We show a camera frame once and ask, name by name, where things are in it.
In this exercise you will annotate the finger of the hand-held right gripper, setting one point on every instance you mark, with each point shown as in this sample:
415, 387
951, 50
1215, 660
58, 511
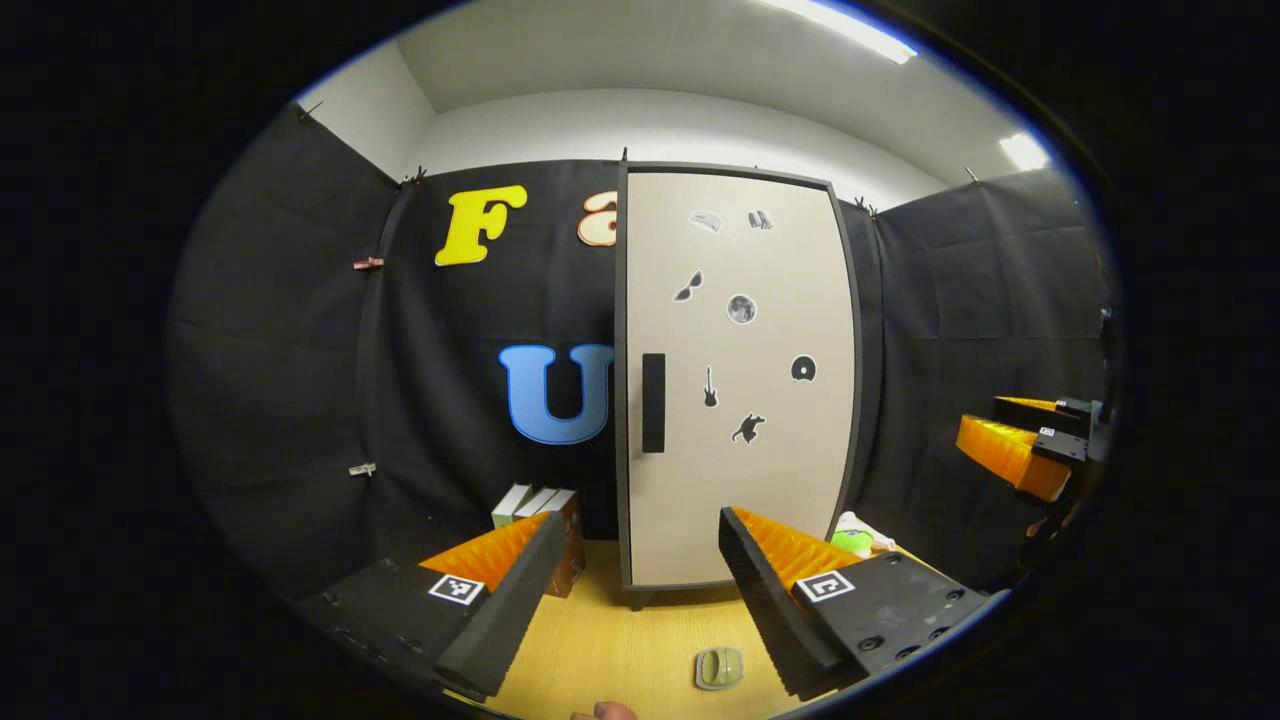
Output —
1060, 418
1060, 447

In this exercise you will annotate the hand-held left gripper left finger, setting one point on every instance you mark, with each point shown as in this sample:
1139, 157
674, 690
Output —
505, 615

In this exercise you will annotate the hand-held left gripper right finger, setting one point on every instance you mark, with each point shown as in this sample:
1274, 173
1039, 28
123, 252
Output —
765, 610

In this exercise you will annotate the grey coaster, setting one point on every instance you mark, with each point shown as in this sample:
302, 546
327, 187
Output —
741, 668

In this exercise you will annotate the beige cabinet door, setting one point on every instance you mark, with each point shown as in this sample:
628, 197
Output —
740, 500

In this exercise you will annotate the green book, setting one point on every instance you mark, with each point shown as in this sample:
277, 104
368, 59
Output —
508, 505

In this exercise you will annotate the green and white plush toy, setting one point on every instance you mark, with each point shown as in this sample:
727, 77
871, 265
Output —
853, 542

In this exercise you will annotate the small ceiling light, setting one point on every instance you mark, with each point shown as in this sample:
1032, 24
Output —
1025, 150

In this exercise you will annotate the black backdrop cloth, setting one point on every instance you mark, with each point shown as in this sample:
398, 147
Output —
280, 400

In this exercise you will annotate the long ceiling light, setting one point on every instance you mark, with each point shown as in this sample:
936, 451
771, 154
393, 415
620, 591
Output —
840, 28

